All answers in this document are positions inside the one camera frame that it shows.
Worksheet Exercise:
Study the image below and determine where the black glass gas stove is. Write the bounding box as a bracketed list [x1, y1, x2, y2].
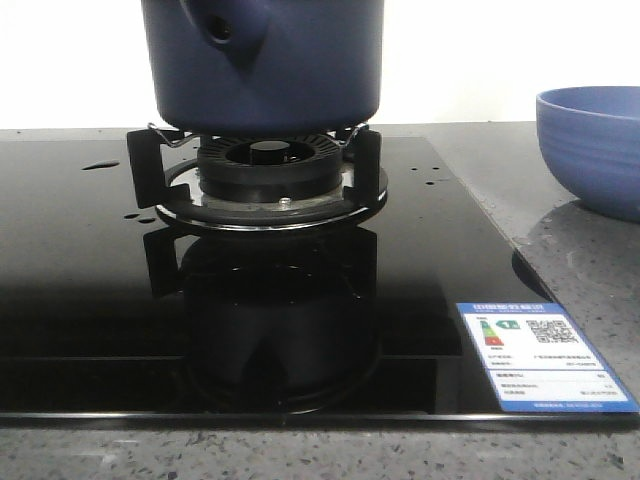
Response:
[1, 133, 639, 430]

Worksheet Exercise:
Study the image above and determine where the blue energy label sticker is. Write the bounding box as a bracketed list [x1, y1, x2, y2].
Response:
[457, 303, 639, 414]

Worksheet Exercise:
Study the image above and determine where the light blue bowl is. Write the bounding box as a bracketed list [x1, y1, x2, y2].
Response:
[536, 86, 639, 222]

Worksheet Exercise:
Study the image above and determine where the dark blue pot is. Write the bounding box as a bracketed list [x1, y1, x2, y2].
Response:
[141, 0, 384, 136]

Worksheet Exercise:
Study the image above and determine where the right gas burner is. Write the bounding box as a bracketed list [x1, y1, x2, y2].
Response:
[126, 124, 388, 232]

